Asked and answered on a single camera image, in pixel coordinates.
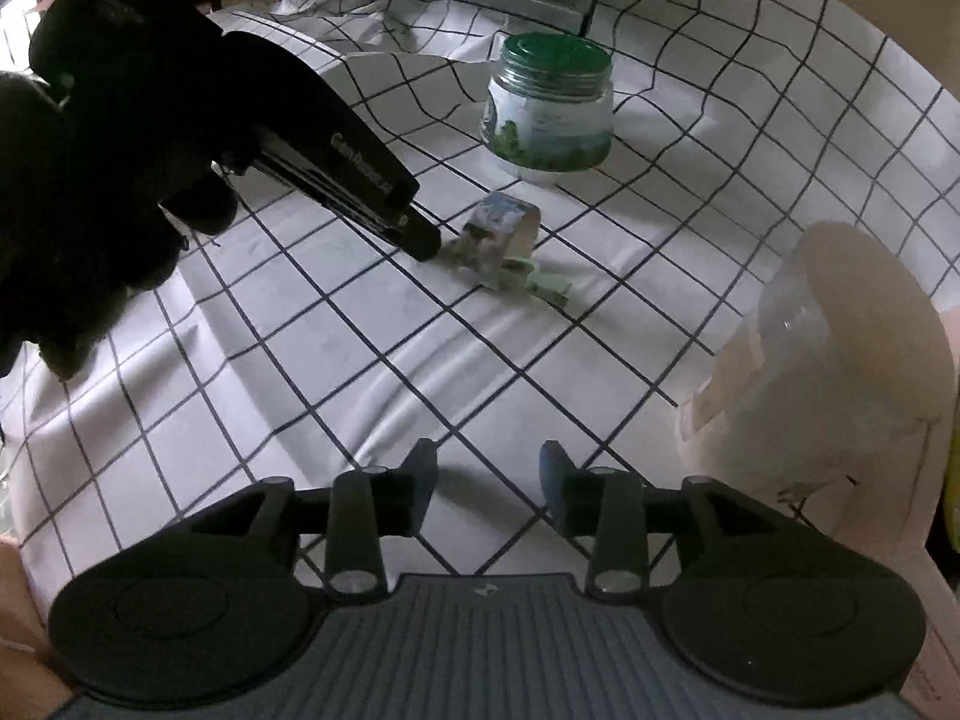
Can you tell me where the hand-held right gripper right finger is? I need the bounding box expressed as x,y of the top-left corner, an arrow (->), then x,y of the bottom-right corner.
540,442 -> 796,599

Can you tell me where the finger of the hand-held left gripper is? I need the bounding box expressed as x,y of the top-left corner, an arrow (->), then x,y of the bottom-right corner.
251,136 -> 443,263

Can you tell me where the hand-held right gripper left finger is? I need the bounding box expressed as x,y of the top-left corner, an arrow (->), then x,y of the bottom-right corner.
184,437 -> 440,599

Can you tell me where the printed paper sleeve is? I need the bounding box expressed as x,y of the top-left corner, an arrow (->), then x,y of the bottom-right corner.
463,193 -> 542,290

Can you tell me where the small packet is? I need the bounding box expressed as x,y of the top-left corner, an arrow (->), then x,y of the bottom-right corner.
448,238 -> 575,309

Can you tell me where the flower label plastic jar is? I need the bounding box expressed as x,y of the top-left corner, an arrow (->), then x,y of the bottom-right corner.
677,220 -> 948,541

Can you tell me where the pink cardboard box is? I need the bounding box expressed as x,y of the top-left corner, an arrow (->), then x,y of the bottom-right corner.
677,360 -> 960,720

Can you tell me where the black checked white tablecloth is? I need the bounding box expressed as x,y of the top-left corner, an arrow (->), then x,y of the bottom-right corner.
0,0 -> 960,586

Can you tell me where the green lid jar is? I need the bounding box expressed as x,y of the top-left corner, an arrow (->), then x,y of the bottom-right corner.
480,31 -> 615,185

